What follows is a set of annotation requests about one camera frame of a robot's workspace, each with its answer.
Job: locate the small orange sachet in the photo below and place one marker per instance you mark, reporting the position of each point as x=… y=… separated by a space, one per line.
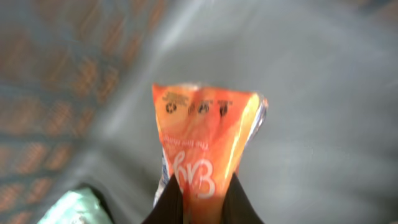
x=203 y=131

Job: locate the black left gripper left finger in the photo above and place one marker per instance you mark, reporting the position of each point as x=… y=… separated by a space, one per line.
x=169 y=208

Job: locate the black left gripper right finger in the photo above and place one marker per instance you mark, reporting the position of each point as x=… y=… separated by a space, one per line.
x=237 y=208

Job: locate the green toilet tissue pack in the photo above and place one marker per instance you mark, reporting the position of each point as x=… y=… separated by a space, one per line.
x=76 y=207

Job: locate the grey plastic mesh basket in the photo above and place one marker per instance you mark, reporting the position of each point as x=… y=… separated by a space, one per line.
x=77 y=109

